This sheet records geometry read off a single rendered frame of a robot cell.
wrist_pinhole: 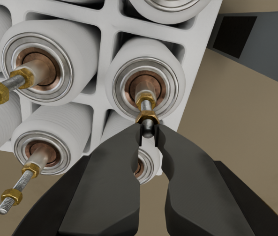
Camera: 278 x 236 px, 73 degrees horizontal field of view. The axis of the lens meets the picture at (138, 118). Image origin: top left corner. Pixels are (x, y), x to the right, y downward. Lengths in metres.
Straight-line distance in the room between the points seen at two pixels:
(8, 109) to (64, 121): 0.10
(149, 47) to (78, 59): 0.08
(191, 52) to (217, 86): 0.24
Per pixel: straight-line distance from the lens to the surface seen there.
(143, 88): 0.19
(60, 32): 0.23
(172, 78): 0.22
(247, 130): 0.62
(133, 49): 0.21
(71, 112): 0.31
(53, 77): 0.24
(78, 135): 0.29
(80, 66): 0.23
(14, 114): 0.36
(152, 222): 0.84
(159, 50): 0.21
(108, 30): 0.28
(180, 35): 0.28
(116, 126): 0.29
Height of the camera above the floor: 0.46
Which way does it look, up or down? 62 degrees down
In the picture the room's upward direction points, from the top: 179 degrees counter-clockwise
